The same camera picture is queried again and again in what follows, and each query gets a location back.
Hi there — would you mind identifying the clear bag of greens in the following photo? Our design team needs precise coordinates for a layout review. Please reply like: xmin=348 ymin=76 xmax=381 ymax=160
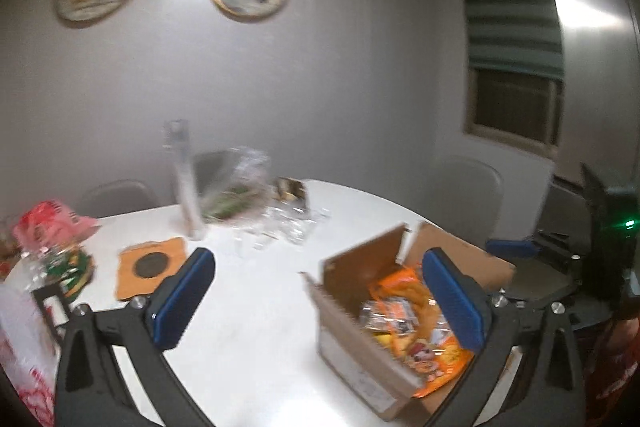
xmin=200 ymin=148 xmax=271 ymax=223

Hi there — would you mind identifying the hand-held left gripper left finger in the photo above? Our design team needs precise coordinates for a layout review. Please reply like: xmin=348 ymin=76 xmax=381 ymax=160
xmin=54 ymin=248 xmax=217 ymax=427

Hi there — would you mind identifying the grey chair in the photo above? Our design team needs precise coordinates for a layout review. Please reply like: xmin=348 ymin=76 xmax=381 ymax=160
xmin=512 ymin=179 xmax=588 ymax=303
xmin=434 ymin=157 xmax=505 ymax=248
xmin=79 ymin=179 xmax=161 ymax=219

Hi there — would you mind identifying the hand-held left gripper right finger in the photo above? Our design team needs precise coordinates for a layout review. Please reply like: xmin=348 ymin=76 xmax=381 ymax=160
xmin=421 ymin=248 xmax=586 ymax=427

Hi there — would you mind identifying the wooden coaster dark centre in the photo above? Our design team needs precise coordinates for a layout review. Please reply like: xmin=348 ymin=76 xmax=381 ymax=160
xmin=116 ymin=237 xmax=188 ymax=300

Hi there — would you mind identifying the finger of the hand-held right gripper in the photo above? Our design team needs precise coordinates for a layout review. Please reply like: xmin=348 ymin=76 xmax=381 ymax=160
xmin=504 ymin=274 xmax=583 ymax=305
xmin=486 ymin=229 xmax=593 ymax=264

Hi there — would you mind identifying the orange cartoon snack bag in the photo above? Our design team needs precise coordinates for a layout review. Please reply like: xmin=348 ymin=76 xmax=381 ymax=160
xmin=387 ymin=302 xmax=475 ymax=400

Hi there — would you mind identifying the green snack bag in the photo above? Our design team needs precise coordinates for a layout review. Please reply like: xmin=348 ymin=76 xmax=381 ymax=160
xmin=37 ymin=247 xmax=96 ymax=300

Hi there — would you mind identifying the crumpled clear plastic wrap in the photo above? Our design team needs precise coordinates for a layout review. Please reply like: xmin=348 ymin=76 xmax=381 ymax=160
xmin=232 ymin=199 xmax=333 ymax=258

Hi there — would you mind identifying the pink plastic bag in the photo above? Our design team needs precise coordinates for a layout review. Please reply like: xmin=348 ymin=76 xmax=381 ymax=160
xmin=12 ymin=201 xmax=101 ymax=253

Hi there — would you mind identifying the cardboard box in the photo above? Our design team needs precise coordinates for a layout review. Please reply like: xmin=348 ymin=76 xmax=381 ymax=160
xmin=300 ymin=222 xmax=516 ymax=423

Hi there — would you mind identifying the white plastic bag red print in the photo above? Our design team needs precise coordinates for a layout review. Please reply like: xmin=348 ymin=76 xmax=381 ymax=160
xmin=0 ymin=279 xmax=58 ymax=427

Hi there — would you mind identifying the person's right forearm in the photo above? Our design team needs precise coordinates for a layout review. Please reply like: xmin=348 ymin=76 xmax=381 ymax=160
xmin=585 ymin=307 xmax=640 ymax=427

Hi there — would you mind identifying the brown pastry pack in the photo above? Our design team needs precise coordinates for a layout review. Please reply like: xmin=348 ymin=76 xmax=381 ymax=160
xmin=274 ymin=177 xmax=307 ymax=204

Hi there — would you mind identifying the orange window snack packet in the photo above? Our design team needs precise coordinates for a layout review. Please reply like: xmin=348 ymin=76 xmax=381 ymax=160
xmin=360 ymin=299 xmax=421 ymax=338

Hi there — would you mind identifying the striped window blind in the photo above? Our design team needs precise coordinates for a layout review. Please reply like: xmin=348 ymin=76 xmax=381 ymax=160
xmin=460 ymin=0 xmax=566 ymax=80

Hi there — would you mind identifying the clear plastic roll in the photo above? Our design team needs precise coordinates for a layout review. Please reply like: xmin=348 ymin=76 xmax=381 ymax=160
xmin=164 ymin=119 xmax=206 ymax=240

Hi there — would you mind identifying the window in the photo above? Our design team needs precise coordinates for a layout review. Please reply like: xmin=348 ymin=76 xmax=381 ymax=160
xmin=465 ymin=67 xmax=563 ymax=158

